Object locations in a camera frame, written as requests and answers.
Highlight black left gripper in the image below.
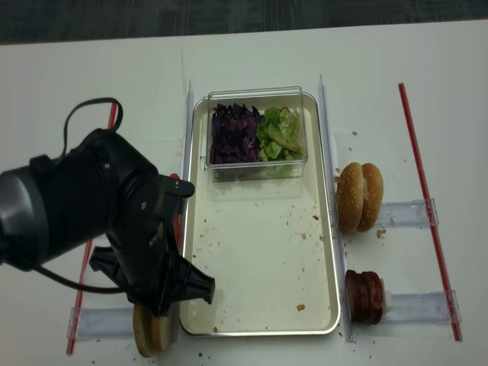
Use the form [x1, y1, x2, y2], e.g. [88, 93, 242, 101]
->
[60, 128, 217, 317]

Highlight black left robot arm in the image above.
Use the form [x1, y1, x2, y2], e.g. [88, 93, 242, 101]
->
[1, 129, 215, 316]

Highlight red tomato slices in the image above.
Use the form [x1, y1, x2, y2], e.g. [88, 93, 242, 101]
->
[170, 173, 180, 246]

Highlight green lettuce leaves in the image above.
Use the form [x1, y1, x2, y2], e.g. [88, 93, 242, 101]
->
[256, 107, 303, 162]

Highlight brown meat patties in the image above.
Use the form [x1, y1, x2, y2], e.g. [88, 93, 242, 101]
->
[345, 270, 384, 325]

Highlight white pusher block patties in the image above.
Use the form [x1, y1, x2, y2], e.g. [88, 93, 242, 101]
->
[380, 278, 391, 318]

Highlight white rectangular metal tray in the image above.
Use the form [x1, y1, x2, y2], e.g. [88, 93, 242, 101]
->
[180, 94, 340, 336]

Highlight purple cabbage shreds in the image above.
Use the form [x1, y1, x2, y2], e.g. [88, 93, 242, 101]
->
[210, 103, 263, 164]

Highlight clear plastic salad container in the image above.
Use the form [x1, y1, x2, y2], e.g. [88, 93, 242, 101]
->
[200, 86, 308, 181]

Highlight sesame top bun left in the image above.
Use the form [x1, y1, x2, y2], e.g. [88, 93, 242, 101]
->
[336, 162, 364, 233]

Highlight sesame bun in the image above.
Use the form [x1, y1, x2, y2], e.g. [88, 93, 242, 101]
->
[336, 162, 364, 233]
[358, 163, 384, 233]

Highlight sesame top bun right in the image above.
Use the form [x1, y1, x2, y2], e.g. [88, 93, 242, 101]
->
[358, 163, 384, 233]

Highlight clear pusher track upper right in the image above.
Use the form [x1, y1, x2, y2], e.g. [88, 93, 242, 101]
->
[374, 199, 438, 228]

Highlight clear pusher track lower right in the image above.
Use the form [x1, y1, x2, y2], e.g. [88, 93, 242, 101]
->
[381, 291, 462, 324]

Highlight left red rail strip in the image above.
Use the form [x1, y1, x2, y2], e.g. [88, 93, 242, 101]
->
[66, 103, 117, 356]

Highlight red rail strip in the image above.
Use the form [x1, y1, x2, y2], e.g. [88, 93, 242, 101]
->
[66, 103, 117, 356]
[398, 82, 463, 342]

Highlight right red rail strip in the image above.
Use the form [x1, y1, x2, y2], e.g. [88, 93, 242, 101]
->
[398, 82, 463, 342]

